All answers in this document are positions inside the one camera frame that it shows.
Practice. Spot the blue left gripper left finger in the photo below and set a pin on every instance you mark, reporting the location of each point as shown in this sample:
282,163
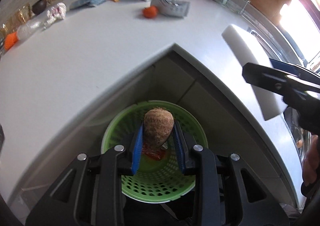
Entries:
135,149

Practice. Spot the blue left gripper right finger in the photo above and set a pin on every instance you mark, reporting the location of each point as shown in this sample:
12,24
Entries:
185,163

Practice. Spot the red plastic snack bag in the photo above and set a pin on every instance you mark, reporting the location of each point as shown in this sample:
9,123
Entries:
155,154

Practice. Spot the brown walnut shell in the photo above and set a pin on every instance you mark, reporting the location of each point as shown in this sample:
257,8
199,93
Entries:
158,124

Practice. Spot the white foam block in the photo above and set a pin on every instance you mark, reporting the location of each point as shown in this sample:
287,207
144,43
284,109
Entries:
257,70

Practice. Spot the orange mandarin peel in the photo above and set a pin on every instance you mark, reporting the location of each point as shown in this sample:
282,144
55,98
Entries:
150,12

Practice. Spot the silver blue wrapper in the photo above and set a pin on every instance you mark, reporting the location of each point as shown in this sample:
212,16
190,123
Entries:
172,8

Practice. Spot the pink stained white tissue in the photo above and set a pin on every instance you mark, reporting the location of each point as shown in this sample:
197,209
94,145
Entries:
56,12

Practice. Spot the clear plastic bag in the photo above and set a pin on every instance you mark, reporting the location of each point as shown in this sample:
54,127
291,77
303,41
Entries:
29,28

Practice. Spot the orange foam fruit net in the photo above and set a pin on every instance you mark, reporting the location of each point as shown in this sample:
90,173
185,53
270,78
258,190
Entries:
10,40

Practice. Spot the green plastic trash basket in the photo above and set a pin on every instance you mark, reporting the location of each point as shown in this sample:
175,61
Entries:
158,179

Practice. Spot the person's right hand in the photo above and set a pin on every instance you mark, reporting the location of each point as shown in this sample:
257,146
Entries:
311,168

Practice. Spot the stainless steel sink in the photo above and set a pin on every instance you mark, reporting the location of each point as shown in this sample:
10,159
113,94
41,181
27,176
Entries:
284,57

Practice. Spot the clear acrylic holder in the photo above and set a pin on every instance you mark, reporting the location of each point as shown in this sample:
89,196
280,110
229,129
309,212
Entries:
237,6

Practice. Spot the dark brown ceramic cup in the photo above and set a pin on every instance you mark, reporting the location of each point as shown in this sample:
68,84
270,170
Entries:
39,6

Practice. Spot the amber glass cup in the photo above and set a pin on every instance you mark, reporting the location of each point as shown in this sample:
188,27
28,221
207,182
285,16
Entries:
6,28
23,14

